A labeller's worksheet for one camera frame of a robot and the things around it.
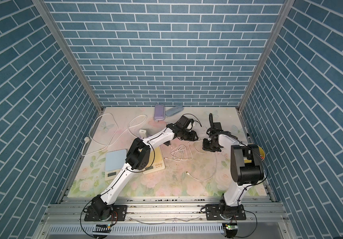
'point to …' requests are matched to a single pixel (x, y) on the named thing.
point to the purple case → (159, 114)
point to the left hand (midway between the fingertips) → (199, 139)
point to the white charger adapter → (142, 133)
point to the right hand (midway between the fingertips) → (206, 148)
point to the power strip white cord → (116, 129)
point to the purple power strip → (150, 135)
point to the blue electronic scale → (114, 162)
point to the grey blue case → (173, 111)
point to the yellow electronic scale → (156, 160)
